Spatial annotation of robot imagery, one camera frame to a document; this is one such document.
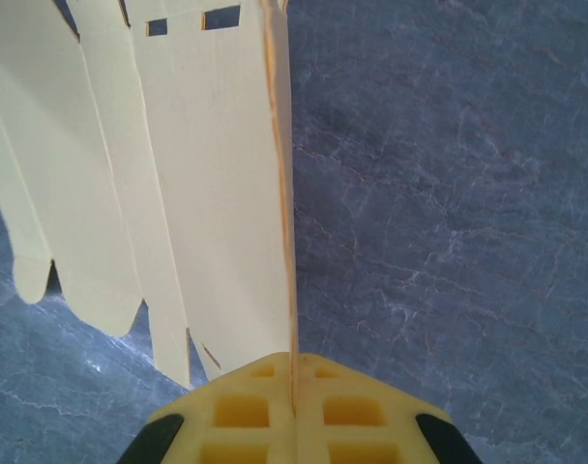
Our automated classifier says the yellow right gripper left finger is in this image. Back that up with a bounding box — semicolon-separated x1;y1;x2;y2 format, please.
113;351;296;464

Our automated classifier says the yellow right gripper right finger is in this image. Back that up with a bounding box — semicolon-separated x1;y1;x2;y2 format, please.
295;352;482;464

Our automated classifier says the yellow cardboard paper box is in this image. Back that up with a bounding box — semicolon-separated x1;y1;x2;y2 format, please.
0;0;301;420

